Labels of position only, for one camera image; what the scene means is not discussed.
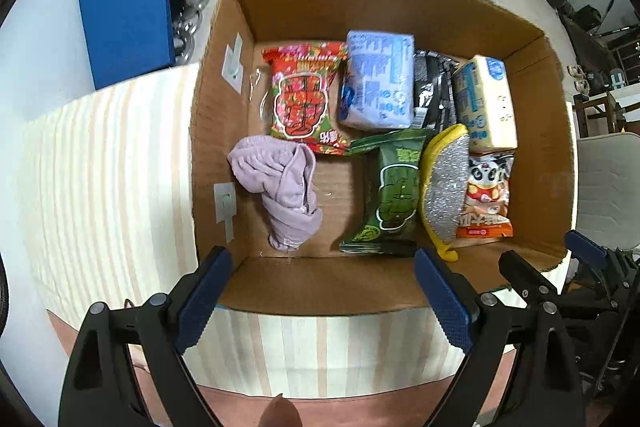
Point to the orange cartoon snack packet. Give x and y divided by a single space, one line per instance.
485 202

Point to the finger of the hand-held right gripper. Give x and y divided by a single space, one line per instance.
525 277
585 247

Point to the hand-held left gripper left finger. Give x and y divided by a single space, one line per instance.
202 302

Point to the blue board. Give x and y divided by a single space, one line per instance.
125 7

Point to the purple cloth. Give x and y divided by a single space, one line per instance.
280 177

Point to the grey shell chair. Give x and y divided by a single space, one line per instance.
610 187

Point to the black exercise equipment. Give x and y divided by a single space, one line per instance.
585 17

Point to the red snack packet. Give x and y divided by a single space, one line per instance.
300 102

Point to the yellow tissue pack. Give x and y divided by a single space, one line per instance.
492 107

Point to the person's left hand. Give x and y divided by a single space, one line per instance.
280 412

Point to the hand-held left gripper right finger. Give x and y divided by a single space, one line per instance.
445 302

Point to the blue tissue pack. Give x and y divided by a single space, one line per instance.
375 82

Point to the yellow silver scrubber sponge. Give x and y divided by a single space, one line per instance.
445 192

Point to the cardboard box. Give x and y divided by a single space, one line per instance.
310 7

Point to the black snack packet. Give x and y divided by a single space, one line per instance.
432 92

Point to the green snack packet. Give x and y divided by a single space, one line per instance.
395 192

